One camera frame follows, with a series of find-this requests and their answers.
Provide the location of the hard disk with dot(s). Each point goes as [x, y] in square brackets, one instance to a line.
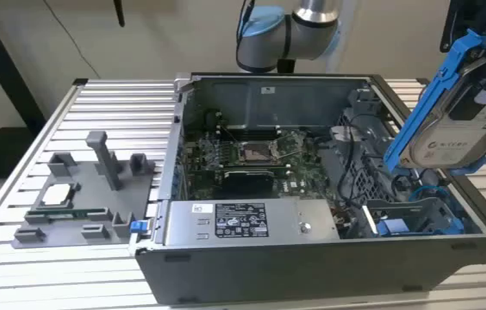
[441, 145]

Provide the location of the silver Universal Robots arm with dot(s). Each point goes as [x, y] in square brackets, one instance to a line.
[265, 48]

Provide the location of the grey metal disk bay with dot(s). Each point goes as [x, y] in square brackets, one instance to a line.
[373, 184]

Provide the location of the black RAM slot bank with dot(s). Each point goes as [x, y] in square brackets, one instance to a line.
[249, 132]

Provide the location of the green motherboard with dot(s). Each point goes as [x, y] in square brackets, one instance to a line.
[304, 184]

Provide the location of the blue plastic bay tab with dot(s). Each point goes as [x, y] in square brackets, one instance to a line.
[392, 226]

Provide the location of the CPU socket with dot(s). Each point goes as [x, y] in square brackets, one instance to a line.
[256, 151]

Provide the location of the black graphics card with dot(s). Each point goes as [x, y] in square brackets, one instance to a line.
[248, 184]

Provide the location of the black hanging antenna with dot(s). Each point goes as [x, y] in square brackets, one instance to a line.
[119, 13]

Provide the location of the dark grey PC case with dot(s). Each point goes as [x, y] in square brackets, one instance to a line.
[294, 274]

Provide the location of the silver power supply unit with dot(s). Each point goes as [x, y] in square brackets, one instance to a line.
[184, 223]

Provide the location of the grey plastic parts rack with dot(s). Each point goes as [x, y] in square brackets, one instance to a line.
[93, 193]

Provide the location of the green RAM stick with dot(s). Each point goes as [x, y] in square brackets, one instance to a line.
[82, 213]

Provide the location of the silver CPU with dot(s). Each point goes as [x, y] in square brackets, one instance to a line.
[58, 194]

